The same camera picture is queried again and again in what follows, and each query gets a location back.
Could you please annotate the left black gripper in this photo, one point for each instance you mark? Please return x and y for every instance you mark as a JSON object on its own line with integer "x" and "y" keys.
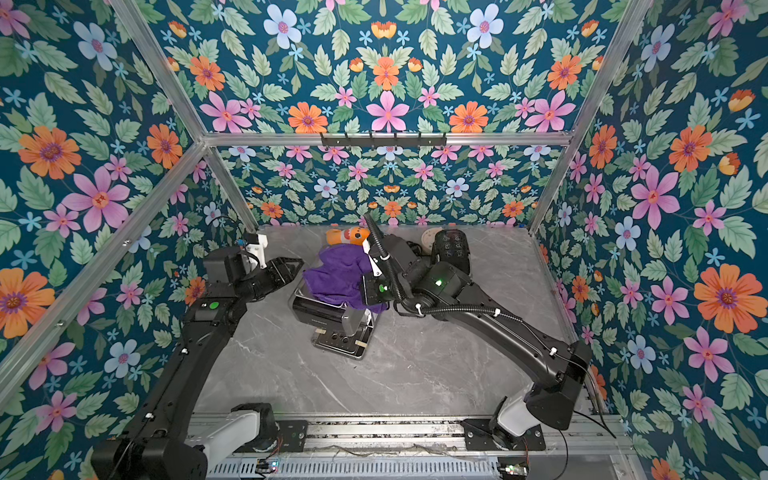
{"x": 280, "y": 274}

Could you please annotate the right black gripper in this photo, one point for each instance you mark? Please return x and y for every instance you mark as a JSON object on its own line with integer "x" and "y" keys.
{"x": 389, "y": 261}

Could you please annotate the purple cleaning cloth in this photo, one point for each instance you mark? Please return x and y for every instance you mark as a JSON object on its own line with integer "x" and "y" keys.
{"x": 337, "y": 280}

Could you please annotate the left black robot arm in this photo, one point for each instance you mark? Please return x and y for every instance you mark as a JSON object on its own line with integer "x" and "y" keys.
{"x": 154, "y": 444}

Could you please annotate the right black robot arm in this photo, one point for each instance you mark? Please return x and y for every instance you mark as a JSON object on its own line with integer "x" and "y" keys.
{"x": 441, "y": 286}

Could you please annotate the black capsule coffee machine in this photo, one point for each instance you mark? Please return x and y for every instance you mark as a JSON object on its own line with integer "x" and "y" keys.
{"x": 452, "y": 246}

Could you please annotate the round beige coaster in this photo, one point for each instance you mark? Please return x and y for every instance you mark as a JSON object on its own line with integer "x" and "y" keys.
{"x": 428, "y": 239}

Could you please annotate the orange plush fish toy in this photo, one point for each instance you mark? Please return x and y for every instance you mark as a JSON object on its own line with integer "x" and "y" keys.
{"x": 350, "y": 236}

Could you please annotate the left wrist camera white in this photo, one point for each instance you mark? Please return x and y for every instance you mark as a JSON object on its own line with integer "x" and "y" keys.
{"x": 253, "y": 246}

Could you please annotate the black hook rail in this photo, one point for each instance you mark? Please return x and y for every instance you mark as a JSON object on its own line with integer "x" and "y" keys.
{"x": 371, "y": 140}

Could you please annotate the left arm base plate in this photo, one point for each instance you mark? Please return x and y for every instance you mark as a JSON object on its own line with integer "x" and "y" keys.
{"x": 270, "y": 437}

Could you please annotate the aluminium front rail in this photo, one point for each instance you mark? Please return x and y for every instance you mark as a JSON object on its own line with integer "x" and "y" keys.
{"x": 457, "y": 436}

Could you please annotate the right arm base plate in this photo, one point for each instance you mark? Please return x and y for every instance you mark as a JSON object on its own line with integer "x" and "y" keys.
{"x": 501, "y": 435}

